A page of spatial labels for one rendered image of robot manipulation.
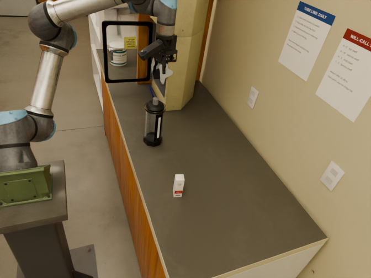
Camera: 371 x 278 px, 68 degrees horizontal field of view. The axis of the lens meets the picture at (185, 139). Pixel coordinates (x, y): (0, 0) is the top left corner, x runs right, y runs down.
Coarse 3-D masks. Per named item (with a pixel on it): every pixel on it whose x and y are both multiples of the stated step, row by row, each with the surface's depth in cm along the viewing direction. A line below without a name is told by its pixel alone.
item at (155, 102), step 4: (152, 100) 138; (156, 100) 133; (148, 104) 135; (152, 104) 135; (156, 104) 135; (160, 104) 136; (148, 108) 134; (152, 108) 133; (156, 108) 133; (160, 108) 134
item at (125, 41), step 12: (108, 36) 164; (120, 36) 167; (132, 36) 169; (144, 36) 172; (108, 48) 168; (120, 48) 171; (132, 48) 174; (108, 60) 173; (120, 60) 176; (132, 60) 179; (108, 72) 178; (120, 72) 181; (132, 72) 184; (144, 72) 187
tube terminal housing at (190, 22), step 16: (192, 0) 137; (208, 0) 153; (176, 16) 140; (192, 16) 142; (176, 32) 145; (192, 32) 148; (176, 48) 151; (192, 48) 157; (176, 64) 157; (192, 64) 168; (176, 80) 164; (192, 80) 179; (160, 96) 180; (176, 96) 171; (192, 96) 192
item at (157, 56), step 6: (162, 36) 113; (168, 36) 114; (174, 36) 117; (168, 42) 118; (174, 42) 119; (168, 48) 119; (174, 48) 121; (156, 54) 120; (162, 54) 117; (168, 54) 119; (156, 60) 121; (168, 60) 122; (174, 60) 122
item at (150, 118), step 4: (164, 104) 139; (164, 108) 136; (152, 112) 133; (156, 112) 133; (160, 112) 134; (164, 112) 136; (148, 116) 137; (152, 116) 135; (148, 120) 138; (152, 120) 137; (148, 124) 139; (152, 124) 138; (148, 128) 141; (152, 128) 140; (148, 132) 142; (152, 132) 142; (148, 136) 144; (152, 136) 143; (148, 140) 146; (152, 140) 145
